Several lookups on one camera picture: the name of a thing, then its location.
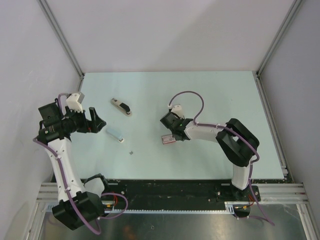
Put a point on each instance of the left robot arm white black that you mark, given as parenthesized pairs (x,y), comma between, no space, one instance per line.
(79,200)

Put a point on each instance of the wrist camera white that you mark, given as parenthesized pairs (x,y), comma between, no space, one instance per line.
(177,110)
(74,102)

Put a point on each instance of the beige black stapler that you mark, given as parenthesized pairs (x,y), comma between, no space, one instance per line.
(121,106)

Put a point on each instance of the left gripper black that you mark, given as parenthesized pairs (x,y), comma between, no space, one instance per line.
(87,125)

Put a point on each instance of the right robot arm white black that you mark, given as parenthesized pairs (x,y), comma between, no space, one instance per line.
(236,141)

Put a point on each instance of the aluminium frame rail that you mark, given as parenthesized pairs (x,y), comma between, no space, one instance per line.
(278,193)

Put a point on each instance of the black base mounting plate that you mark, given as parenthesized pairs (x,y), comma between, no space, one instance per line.
(174,195)

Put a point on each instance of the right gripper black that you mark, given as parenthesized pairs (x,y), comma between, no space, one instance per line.
(181,119)

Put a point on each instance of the red white staple box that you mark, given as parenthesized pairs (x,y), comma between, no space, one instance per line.
(168,139)

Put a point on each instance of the white slotted cable duct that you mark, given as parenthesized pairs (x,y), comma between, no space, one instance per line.
(228,210)

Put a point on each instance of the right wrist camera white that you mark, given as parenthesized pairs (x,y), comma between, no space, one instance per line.
(177,110)

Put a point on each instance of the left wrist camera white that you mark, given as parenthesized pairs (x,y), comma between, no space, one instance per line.
(74,102)

